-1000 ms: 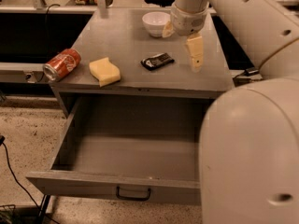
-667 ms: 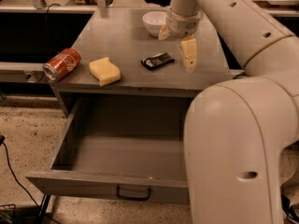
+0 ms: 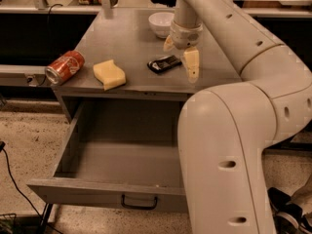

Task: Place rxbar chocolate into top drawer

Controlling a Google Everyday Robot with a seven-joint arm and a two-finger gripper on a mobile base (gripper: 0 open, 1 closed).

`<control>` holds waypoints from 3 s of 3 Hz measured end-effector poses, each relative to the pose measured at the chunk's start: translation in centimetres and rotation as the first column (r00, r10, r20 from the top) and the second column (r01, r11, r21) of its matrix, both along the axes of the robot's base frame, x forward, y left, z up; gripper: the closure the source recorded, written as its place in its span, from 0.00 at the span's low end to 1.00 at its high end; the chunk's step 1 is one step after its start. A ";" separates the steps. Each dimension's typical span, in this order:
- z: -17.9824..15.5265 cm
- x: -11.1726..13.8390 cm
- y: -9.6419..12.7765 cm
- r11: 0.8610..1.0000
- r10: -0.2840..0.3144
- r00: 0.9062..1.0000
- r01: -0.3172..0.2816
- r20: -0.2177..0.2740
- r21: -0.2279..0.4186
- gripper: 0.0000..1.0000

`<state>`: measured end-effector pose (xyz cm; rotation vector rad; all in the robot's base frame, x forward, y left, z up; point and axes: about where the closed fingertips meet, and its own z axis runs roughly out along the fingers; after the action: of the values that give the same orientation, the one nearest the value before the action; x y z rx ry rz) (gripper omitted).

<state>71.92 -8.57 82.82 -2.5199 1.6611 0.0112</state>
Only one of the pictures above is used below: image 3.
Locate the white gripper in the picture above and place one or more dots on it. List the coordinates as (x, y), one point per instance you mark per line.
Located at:
(184, 37)

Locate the black rxbar chocolate wrapper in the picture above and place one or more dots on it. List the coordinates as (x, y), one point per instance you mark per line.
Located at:
(164, 64)

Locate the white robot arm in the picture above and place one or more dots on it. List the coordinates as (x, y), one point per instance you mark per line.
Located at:
(223, 130)

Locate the grey open top drawer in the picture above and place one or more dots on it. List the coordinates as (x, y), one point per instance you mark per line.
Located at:
(95, 168)

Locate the white ceramic bowl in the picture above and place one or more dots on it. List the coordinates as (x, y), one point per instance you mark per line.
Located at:
(160, 23)

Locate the grey cabinet table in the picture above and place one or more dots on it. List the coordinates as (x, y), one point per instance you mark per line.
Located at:
(147, 103)

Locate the yellow sponge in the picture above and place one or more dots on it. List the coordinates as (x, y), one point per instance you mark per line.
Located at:
(109, 74)

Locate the red soda can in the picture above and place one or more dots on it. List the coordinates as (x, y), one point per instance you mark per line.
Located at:
(64, 67)

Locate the black sneaker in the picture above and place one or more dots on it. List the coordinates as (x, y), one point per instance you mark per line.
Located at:
(288, 217)

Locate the black drawer handle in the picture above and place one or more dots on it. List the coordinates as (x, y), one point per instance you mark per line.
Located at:
(141, 204)

